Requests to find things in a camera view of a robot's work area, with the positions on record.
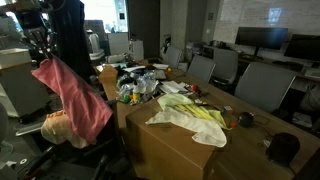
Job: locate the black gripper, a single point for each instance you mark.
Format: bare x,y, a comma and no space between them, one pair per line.
35,36

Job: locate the pink cloth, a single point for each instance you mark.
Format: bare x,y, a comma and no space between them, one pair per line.
80,103

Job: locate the peach printed t-shirt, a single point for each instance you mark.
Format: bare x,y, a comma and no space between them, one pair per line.
55,128

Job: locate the cream white cloth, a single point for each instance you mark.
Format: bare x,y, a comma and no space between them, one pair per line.
200,126

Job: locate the white storage box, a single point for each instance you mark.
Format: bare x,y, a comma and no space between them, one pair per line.
13,57

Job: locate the grey office chair holding clothes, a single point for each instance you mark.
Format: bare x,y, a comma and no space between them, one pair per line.
26,130

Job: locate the large cardboard box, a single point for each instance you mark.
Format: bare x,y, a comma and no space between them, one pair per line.
166,156

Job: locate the black curtain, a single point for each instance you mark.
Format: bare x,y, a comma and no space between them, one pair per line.
73,33

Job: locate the grey rolling cabinet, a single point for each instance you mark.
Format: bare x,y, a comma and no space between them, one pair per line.
16,90

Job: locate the small white cabinet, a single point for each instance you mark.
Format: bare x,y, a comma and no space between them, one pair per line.
136,50

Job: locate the small green item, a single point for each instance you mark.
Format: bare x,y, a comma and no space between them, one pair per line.
126,99

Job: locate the small orange item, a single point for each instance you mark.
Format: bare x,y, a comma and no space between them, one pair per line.
131,97

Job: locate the white bottle yellow label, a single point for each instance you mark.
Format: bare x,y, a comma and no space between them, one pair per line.
136,93

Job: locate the pile of cluttered items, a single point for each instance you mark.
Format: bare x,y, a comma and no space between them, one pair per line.
143,83

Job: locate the black robot stand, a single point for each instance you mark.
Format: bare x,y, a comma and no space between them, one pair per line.
33,165

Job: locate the yellow ball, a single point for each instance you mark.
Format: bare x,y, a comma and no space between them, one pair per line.
169,70

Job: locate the stack of white papers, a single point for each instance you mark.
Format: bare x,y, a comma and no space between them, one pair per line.
171,86

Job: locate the light green cloth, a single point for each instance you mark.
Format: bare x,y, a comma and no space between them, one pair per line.
175,99

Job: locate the orange ball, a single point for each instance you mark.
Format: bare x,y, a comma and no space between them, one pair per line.
195,88

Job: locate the yellow striped cloth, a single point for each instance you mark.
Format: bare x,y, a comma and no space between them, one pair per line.
196,111

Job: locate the rubik's cube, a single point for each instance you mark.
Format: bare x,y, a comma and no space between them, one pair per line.
227,110

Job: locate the small orange object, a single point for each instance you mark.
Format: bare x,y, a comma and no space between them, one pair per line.
233,124

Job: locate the whiteboard with writing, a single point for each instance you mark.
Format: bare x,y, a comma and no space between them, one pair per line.
253,13

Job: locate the wide black computer monitor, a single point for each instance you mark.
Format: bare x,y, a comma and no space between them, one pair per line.
261,36

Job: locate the dark round bowl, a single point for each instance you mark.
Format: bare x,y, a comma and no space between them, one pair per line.
283,148

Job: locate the computer keyboard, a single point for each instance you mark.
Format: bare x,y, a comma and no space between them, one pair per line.
312,72

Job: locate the black wall sign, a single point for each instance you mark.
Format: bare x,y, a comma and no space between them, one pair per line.
210,16

